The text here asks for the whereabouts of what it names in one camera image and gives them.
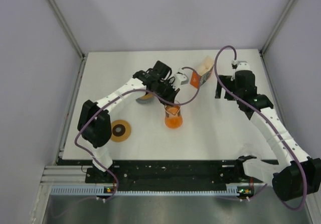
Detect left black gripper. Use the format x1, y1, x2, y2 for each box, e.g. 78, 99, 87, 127
154, 79, 180, 106

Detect orange coffee filter box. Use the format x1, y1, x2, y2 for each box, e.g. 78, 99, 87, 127
190, 56, 214, 88

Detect orange liquid glass beaker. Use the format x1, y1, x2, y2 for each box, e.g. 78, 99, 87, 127
164, 100, 183, 129

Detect clear glass server jug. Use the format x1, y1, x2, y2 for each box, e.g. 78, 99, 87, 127
135, 98, 154, 105

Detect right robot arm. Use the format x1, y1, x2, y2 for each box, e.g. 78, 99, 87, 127
215, 70, 320, 201

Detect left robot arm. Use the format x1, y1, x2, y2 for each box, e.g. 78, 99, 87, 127
77, 61, 188, 182

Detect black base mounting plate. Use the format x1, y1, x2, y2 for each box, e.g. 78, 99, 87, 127
85, 160, 250, 191

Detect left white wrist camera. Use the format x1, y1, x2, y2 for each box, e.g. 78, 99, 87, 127
174, 68, 189, 86

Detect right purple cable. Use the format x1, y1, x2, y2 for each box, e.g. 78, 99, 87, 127
214, 45, 309, 211

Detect aluminium front rail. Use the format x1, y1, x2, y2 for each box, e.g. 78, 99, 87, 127
40, 165, 315, 185

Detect grey slotted cable duct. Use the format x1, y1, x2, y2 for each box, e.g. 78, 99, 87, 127
51, 185, 254, 196

